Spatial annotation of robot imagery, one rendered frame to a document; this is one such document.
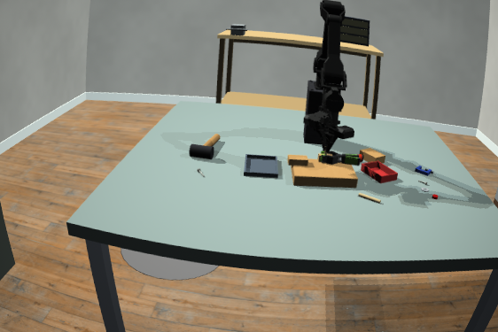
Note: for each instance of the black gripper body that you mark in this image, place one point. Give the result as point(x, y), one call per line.
point(342, 132)

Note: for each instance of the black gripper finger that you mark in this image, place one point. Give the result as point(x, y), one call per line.
point(330, 140)
point(322, 136)

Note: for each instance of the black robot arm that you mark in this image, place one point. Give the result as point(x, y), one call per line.
point(332, 68)

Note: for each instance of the blue c-shaped clamp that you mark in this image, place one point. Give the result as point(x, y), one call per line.
point(425, 172)

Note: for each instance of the red shallow tray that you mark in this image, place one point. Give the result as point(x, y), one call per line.
point(383, 173)

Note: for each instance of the black mallet with wooden handle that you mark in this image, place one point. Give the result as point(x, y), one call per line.
point(206, 150)

